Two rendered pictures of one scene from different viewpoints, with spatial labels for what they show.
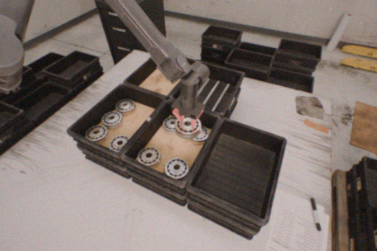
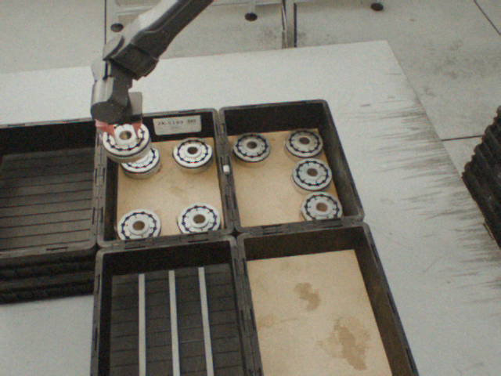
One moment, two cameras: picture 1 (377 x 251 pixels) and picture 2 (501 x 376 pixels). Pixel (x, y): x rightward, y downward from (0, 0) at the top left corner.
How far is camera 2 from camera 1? 1.35 m
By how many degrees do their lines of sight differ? 74
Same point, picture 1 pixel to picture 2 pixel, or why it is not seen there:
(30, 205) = (307, 89)
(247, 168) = (30, 221)
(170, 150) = (172, 185)
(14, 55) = not seen: outside the picture
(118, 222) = not seen: hidden behind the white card
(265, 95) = not seen: outside the picture
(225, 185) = (59, 182)
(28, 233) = (275, 77)
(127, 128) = (277, 183)
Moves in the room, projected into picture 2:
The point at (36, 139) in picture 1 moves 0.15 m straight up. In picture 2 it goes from (416, 139) to (431, 105)
